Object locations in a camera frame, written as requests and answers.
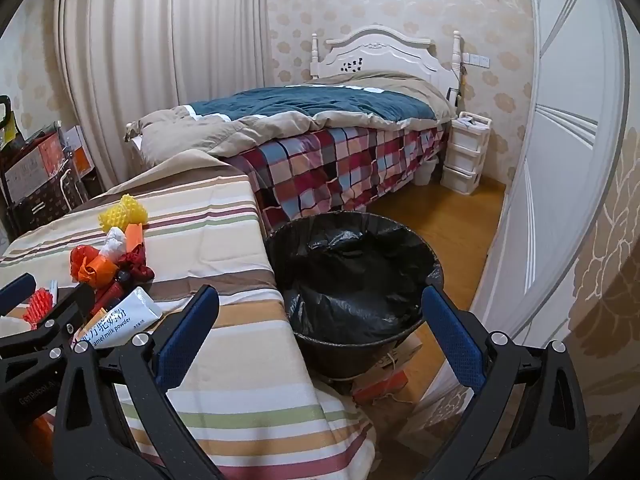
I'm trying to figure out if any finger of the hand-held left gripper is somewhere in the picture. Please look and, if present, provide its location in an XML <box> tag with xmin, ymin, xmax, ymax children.
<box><xmin>0</xmin><ymin>272</ymin><xmax>38</xmax><ymax>318</ymax></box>
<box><xmin>0</xmin><ymin>284</ymin><xmax>98</xmax><ymax>376</ymax></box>

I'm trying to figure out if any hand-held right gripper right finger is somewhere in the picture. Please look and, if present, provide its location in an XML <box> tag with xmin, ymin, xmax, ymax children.
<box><xmin>421</xmin><ymin>284</ymin><xmax>591</xmax><ymax>480</ymax></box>

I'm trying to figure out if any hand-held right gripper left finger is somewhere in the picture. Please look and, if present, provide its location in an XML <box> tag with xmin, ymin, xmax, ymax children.
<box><xmin>50</xmin><ymin>285</ymin><xmax>236</xmax><ymax>480</ymax></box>

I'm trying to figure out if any white tube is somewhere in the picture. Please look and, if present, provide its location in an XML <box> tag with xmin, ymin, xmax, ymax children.
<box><xmin>72</xmin><ymin>287</ymin><xmax>163</xmax><ymax>352</ymax></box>

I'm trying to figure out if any orange red foam net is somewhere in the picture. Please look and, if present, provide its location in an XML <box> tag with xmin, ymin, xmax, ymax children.
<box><xmin>69</xmin><ymin>245</ymin><xmax>103</xmax><ymax>286</ymax></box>

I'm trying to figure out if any small red bottle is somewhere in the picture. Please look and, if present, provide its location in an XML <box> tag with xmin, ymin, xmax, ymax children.
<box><xmin>92</xmin><ymin>269</ymin><xmax>132</xmax><ymax>313</ymax></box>

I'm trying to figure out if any orange mesh bag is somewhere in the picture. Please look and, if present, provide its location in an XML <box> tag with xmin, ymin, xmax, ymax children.
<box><xmin>95</xmin><ymin>255</ymin><xmax>121</xmax><ymax>288</ymax></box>

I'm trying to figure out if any dark red bag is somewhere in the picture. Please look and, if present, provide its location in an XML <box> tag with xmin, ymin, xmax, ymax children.
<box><xmin>116</xmin><ymin>250</ymin><xmax>156</xmax><ymax>283</ymax></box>

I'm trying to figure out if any white tissue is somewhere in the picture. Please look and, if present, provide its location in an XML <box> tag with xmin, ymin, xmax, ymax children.
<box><xmin>97</xmin><ymin>226</ymin><xmax>128</xmax><ymax>263</ymax></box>

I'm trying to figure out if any black woven trash bin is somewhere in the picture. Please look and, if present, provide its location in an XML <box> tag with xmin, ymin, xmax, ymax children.
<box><xmin>262</xmin><ymin>212</ymin><xmax>445</xmax><ymax>382</ymax></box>

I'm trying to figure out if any orange plastic wrapper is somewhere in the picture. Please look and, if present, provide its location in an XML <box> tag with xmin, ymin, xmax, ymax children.
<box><xmin>124</xmin><ymin>222</ymin><xmax>148</xmax><ymax>253</ymax></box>

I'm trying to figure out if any black trash bag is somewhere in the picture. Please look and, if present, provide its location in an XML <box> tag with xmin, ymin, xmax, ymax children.
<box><xmin>264</xmin><ymin>213</ymin><xmax>444</xmax><ymax>346</ymax></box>

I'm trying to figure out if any yellow foam fruit net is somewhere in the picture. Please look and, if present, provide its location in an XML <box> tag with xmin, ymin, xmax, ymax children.
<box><xmin>98</xmin><ymin>194</ymin><xmax>151</xmax><ymax>233</ymax></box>

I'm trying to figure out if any orange shoe box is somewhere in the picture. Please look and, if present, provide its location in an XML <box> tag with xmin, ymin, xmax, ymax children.
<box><xmin>351</xmin><ymin>365</ymin><xmax>426</xmax><ymax>408</ymax></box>

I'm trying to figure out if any striped table cloth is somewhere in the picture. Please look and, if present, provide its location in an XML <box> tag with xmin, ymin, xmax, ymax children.
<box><xmin>0</xmin><ymin>149</ymin><xmax>378</xmax><ymax>480</ymax></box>

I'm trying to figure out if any brown patterned storage box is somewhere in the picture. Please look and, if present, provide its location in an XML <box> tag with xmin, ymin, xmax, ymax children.
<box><xmin>10</xmin><ymin>165</ymin><xmax>96</xmax><ymax>226</ymax></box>

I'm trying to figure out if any white and orange cardboard box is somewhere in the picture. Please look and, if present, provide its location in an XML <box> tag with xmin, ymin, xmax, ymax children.
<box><xmin>2</xmin><ymin>132</ymin><xmax>68</xmax><ymax>201</ymax></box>

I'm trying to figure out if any small white cardboard box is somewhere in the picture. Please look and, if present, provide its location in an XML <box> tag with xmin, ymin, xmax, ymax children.
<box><xmin>62</xmin><ymin>124</ymin><xmax>96</xmax><ymax>176</ymax></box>

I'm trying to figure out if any small white bucket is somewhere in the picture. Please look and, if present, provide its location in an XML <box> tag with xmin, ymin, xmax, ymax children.
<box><xmin>414</xmin><ymin>156</ymin><xmax>440</xmax><ymax>187</ymax></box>

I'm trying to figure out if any white plastic drawer unit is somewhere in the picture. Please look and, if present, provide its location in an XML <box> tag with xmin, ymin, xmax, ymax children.
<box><xmin>440</xmin><ymin>111</ymin><xmax>493</xmax><ymax>196</ymax></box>

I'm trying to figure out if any black hand trolley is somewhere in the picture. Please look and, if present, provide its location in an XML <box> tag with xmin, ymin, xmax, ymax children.
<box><xmin>0</xmin><ymin>94</ymin><xmax>16</xmax><ymax>161</ymax></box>

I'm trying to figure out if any plaid bed sheet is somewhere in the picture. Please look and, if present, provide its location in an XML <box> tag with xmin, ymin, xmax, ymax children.
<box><xmin>225</xmin><ymin>122</ymin><xmax>451</xmax><ymax>233</ymax></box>

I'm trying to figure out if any white door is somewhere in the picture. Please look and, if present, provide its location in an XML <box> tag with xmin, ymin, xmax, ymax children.
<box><xmin>470</xmin><ymin>0</ymin><xmax>631</xmax><ymax>346</ymax></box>

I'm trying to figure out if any teal and beige duvet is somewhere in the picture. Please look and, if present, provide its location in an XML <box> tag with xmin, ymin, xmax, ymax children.
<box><xmin>125</xmin><ymin>71</ymin><xmax>458</xmax><ymax>161</ymax></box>

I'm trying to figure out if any striped beige curtain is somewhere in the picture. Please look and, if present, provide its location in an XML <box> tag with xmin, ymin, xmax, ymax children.
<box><xmin>55</xmin><ymin>0</ymin><xmax>273</xmax><ymax>196</ymax></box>

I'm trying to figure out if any white wooden bed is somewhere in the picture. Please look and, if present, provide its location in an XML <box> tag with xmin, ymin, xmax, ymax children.
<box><xmin>125</xmin><ymin>26</ymin><xmax>465</xmax><ymax>161</ymax></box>

